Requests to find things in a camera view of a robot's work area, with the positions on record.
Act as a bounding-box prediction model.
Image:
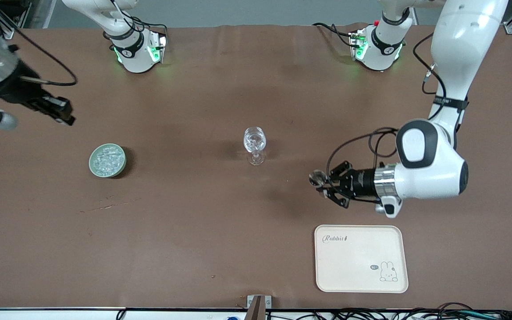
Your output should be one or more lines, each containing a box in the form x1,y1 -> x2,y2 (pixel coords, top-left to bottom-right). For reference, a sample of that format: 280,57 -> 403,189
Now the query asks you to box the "silver metal jigger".
309,170 -> 328,188

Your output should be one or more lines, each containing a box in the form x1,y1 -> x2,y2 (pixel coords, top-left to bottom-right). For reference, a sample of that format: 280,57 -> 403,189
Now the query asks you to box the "clear ice cubes pile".
94,148 -> 121,174

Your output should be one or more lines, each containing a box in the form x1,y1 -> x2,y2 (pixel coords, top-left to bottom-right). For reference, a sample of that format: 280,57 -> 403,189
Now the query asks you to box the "clear wine glass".
243,127 -> 267,166

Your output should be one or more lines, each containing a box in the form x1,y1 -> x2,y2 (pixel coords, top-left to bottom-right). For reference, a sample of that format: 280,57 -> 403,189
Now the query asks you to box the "green round bowl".
88,143 -> 127,178

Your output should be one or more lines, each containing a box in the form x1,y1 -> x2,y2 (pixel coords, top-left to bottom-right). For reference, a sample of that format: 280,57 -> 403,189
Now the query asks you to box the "cream rabbit print tray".
314,224 -> 409,294

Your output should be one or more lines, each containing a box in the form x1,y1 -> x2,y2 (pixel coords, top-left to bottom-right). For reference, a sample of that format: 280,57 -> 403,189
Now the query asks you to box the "brown table cover cloth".
0,22 -> 512,310

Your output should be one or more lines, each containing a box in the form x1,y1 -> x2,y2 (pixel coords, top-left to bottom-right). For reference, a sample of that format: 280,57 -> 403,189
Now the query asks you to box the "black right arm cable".
14,27 -> 78,86

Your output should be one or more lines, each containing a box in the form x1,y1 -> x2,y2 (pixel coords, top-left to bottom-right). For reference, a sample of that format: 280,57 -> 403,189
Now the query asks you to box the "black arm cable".
14,27 -> 78,86
326,33 -> 448,205

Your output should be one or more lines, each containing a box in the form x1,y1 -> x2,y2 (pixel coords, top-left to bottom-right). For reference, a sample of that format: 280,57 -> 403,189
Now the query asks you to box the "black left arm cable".
326,33 -> 448,205

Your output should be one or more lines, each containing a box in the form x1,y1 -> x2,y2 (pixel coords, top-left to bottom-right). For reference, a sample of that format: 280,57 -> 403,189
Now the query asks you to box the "black cable bundle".
116,302 -> 512,320

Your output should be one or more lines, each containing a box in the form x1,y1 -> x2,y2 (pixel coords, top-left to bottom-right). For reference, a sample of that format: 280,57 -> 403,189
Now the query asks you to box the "grey metal table bracket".
246,295 -> 272,310

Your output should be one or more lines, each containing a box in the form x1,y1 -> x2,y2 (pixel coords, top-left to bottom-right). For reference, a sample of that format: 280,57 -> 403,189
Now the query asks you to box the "black right base cable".
105,0 -> 168,45

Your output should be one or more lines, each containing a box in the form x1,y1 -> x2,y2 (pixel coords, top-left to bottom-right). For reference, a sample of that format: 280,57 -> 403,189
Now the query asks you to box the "black base cable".
313,22 -> 356,47
105,0 -> 168,45

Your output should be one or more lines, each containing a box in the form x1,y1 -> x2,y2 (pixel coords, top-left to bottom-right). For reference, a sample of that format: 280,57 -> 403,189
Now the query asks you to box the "black left base cable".
313,22 -> 356,47

